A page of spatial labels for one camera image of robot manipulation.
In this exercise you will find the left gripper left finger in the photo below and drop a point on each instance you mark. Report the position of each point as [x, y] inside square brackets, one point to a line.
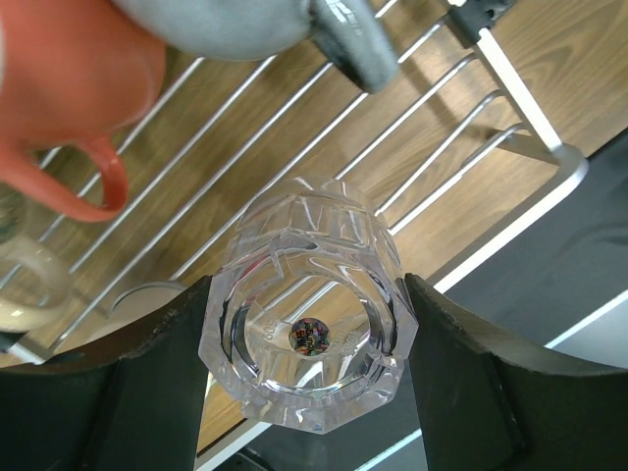
[132, 400]

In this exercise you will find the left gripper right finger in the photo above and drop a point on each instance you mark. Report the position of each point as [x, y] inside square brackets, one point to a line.
[490, 400]

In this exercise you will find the steel tumbler cup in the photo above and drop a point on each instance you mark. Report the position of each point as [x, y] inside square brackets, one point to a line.
[145, 298]

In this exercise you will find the beige ceramic mug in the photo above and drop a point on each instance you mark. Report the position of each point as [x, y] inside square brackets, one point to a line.
[36, 286]

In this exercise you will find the clear glass cup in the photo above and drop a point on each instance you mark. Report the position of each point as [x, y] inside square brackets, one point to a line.
[308, 322]

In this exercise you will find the orange mug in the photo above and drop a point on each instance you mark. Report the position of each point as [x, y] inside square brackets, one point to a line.
[71, 73]

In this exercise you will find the black base mat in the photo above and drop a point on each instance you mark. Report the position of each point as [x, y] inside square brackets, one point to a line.
[562, 284]

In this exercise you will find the metal wire dish rack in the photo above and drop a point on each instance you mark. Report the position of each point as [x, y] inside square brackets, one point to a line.
[456, 155]

